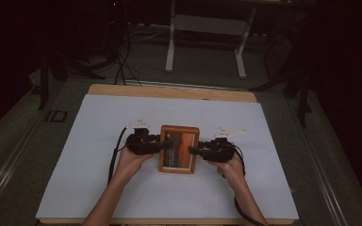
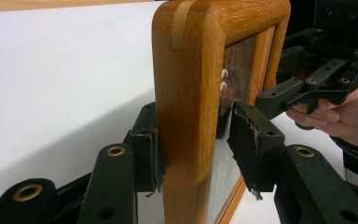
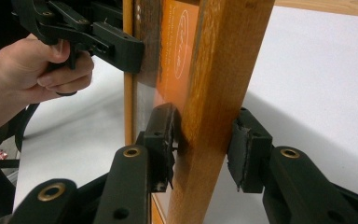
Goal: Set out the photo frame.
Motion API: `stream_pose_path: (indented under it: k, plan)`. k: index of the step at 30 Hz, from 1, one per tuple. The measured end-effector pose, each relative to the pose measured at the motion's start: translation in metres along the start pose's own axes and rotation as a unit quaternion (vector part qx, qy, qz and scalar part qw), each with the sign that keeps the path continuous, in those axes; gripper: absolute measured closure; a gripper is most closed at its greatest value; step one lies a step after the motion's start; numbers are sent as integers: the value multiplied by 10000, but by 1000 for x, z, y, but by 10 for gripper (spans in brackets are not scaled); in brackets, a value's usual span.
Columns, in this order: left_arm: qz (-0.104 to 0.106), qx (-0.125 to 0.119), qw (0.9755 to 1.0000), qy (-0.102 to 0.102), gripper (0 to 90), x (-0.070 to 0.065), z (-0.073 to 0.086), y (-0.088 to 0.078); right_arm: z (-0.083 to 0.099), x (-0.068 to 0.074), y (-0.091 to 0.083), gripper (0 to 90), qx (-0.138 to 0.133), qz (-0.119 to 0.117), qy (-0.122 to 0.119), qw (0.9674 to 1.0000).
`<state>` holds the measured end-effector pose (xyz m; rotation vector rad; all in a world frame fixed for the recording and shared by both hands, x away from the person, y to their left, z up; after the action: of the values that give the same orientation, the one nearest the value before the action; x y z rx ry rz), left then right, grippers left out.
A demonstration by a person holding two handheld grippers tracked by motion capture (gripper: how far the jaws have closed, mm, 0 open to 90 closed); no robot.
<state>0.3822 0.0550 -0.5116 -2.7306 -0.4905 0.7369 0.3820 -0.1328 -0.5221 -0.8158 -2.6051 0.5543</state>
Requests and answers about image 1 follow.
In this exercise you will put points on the wooden photo frame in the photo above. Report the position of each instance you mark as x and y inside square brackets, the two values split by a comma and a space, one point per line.
[179, 149]

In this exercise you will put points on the person's left hand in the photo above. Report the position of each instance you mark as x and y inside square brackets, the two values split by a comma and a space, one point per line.
[132, 164]

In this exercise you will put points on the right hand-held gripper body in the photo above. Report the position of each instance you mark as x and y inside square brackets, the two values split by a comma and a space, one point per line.
[218, 150]

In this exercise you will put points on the white table sheet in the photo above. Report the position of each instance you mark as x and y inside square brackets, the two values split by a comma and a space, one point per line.
[157, 194]

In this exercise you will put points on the black metal stand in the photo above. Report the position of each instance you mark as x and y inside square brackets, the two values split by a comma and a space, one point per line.
[303, 100]
[44, 81]

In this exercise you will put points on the white metal desk frame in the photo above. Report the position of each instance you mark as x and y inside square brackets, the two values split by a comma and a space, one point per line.
[205, 28]

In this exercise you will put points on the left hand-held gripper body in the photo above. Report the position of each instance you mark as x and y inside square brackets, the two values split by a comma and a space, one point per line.
[141, 142]

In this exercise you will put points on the person's right hand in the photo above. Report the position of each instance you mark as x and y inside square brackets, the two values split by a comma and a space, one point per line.
[231, 169]

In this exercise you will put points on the metal floor rail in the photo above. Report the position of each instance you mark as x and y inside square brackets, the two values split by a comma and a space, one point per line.
[323, 175]
[9, 166]

